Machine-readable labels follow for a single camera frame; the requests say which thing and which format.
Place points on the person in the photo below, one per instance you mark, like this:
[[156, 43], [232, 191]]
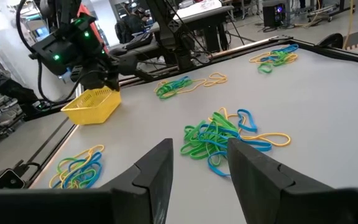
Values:
[[132, 25]]

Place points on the yellow plastic basket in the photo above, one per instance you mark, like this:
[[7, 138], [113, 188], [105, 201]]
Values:
[[89, 109]]

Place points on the rubber band pile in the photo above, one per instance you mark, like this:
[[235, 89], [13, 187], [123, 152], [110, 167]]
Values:
[[197, 85]]

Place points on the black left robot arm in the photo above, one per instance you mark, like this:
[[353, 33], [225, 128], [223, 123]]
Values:
[[73, 40]]

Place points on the grey table mat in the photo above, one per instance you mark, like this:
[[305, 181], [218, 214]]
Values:
[[322, 124]]

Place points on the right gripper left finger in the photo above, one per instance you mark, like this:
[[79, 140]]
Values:
[[148, 186]]

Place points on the blue rubber band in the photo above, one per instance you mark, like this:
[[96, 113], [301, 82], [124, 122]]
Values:
[[90, 183], [247, 130], [269, 57], [219, 172], [182, 81], [291, 48], [261, 146], [96, 155]]

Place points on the black computer tower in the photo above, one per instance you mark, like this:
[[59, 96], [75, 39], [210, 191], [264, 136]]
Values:
[[273, 15]]

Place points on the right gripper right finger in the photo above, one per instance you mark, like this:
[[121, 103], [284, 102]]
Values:
[[259, 186]]

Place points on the yellow rubber band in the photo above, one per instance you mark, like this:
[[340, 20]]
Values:
[[253, 58], [289, 140], [225, 79], [99, 146], [224, 109], [52, 182]]

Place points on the table-level camera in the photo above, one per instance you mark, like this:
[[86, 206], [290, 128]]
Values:
[[8, 180]]

